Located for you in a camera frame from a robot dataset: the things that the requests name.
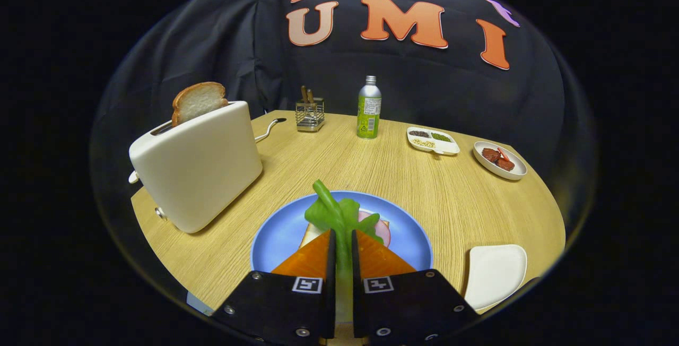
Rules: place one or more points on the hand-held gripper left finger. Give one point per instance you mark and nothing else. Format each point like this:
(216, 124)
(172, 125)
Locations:
(281, 309)

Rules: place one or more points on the round white bowl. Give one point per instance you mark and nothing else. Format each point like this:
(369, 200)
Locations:
(517, 168)

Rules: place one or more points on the green label metal bottle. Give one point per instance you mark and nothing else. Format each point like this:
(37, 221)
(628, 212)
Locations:
(369, 110)

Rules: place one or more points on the toasted bread slice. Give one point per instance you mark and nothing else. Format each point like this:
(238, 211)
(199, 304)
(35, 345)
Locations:
(199, 102)

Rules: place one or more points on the pink ham slice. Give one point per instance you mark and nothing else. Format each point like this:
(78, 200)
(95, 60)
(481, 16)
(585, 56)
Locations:
(384, 232)

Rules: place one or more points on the black backdrop cloth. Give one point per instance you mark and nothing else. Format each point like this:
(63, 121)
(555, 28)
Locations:
(212, 43)

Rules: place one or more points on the white square plate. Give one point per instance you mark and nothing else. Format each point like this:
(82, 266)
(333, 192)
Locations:
(496, 277)

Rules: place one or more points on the blue plate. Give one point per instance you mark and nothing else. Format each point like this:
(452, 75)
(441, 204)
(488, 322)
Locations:
(281, 229)

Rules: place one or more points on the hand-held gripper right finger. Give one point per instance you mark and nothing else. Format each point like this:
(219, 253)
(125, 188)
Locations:
(408, 309)

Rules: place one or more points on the pink and white slice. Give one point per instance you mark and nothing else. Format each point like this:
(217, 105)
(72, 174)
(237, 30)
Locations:
(503, 154)

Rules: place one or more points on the red meat pieces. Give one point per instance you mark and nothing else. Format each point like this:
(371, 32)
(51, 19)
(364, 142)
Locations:
(490, 155)

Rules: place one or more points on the white toaster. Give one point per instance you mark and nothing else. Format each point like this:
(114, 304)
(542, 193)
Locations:
(201, 165)

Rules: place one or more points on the green lettuce leaf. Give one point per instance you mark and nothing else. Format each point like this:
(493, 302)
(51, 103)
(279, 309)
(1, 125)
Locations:
(334, 216)

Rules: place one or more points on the white divided seasoning dish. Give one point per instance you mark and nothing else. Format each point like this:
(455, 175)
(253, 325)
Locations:
(432, 147)

